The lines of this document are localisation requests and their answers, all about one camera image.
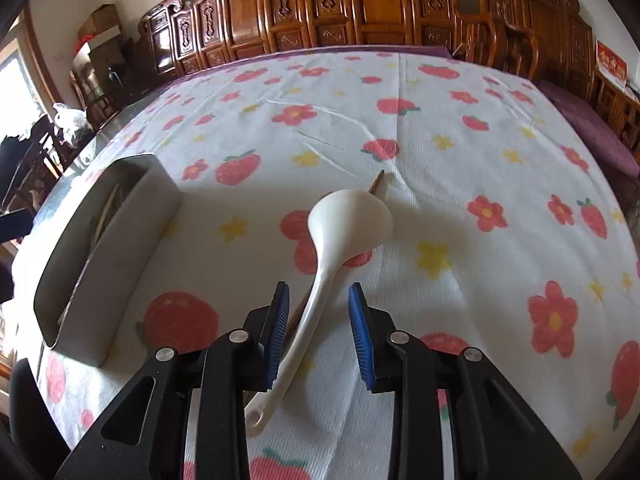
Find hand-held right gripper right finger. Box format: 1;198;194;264
348;282;583;480

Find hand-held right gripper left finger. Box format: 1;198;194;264
55;281;291;480

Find white ladle spoon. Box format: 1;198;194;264
244;189;394;437

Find dark brown chopstick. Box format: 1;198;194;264
286;170;386;333

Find grey metal tray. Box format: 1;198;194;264
32;154;183;368

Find strawberry print tablecloth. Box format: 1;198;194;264
30;49;640;480

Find long purple seat cushion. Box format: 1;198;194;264
220;44;453;62

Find white plastic bag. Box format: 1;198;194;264
52;102;94;147

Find dark wooden chair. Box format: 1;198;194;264
0;114;67;243

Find grey furry thing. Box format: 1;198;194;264
612;180;640;247

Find dark wooden cabinet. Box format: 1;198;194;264
69;39;153;123

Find purple armchair cushion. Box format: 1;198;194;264
537;79;640;182

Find long carved wooden bench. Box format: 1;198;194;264
137;0;496;80

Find cardboard boxes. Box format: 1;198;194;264
75;4;124;45

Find carved wooden armchair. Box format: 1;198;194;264
454;0;640;153

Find red printed card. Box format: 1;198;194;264
595;40;630;81

